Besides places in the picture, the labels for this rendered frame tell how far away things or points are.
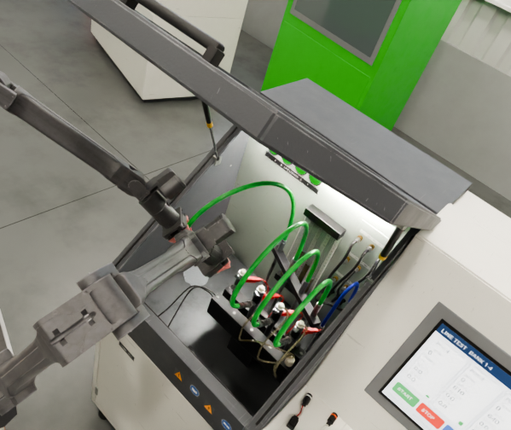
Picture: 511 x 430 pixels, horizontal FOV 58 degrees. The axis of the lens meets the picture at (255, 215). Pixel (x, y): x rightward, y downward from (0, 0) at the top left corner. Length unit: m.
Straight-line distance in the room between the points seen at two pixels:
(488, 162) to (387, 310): 4.04
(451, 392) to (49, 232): 2.41
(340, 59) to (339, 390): 3.00
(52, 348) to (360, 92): 3.43
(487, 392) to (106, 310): 0.91
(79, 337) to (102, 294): 0.07
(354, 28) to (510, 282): 2.94
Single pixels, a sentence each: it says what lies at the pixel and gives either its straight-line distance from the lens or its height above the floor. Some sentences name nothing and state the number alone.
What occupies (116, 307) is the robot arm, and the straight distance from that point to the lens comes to 0.74.
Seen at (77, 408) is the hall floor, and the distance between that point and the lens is 2.42.
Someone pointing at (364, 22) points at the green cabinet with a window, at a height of 1.22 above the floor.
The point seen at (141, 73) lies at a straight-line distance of 4.25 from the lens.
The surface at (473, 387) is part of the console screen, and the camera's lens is 1.29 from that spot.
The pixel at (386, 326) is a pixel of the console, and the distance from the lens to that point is 1.29.
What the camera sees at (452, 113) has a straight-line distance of 5.20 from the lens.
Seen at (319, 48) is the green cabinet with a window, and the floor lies 0.86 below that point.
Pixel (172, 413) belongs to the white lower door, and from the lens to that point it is 1.72.
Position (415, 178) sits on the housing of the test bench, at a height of 1.50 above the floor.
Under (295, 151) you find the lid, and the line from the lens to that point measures 0.53.
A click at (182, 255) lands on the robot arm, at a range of 0.98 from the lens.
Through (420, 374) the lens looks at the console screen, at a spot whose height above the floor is 1.26.
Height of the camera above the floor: 2.20
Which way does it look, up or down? 40 degrees down
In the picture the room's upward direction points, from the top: 20 degrees clockwise
